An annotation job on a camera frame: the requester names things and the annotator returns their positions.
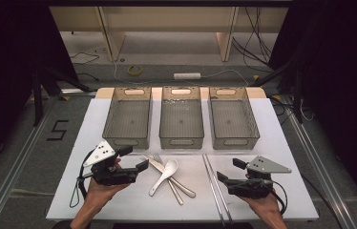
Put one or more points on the metal chopstick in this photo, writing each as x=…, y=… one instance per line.
x=213, y=191
x=219, y=191

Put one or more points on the white power strip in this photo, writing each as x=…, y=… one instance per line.
x=186, y=76

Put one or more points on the person's right hand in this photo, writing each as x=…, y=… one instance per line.
x=264, y=206

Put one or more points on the smoky clear plastic bin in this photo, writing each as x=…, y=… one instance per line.
x=129, y=119
x=181, y=120
x=232, y=120

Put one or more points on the aluminium floor rail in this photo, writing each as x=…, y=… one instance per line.
x=14, y=178
x=319, y=181

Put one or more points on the light wooden shelf unit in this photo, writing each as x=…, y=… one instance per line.
x=167, y=19

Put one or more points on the yellow tape roll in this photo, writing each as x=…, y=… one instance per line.
x=128, y=70

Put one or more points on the black metal stand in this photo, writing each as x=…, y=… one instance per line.
x=37, y=95
x=298, y=101

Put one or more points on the person's left hand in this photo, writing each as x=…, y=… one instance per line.
x=98, y=194

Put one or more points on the white ceramic spoon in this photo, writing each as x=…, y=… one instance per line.
x=171, y=167

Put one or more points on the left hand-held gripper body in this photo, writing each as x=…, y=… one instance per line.
x=116, y=176

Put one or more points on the black curtain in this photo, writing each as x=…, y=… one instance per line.
x=342, y=79
x=4, y=63

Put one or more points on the white table sheet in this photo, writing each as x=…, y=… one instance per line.
x=135, y=203

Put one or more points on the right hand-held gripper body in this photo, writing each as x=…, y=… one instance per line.
x=249, y=187

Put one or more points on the metal fork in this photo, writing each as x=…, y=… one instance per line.
x=153, y=163
x=177, y=194

